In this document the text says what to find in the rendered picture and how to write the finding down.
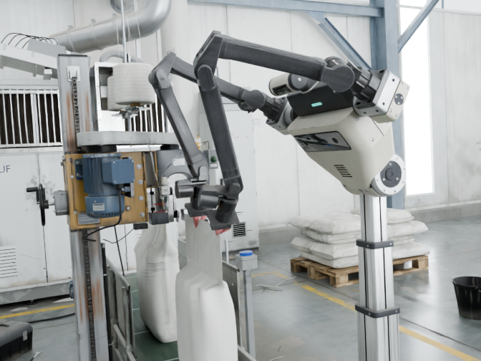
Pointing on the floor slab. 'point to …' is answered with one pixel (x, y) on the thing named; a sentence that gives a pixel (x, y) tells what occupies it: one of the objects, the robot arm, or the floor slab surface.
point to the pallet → (336, 277)
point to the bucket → (468, 296)
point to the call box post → (249, 312)
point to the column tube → (69, 143)
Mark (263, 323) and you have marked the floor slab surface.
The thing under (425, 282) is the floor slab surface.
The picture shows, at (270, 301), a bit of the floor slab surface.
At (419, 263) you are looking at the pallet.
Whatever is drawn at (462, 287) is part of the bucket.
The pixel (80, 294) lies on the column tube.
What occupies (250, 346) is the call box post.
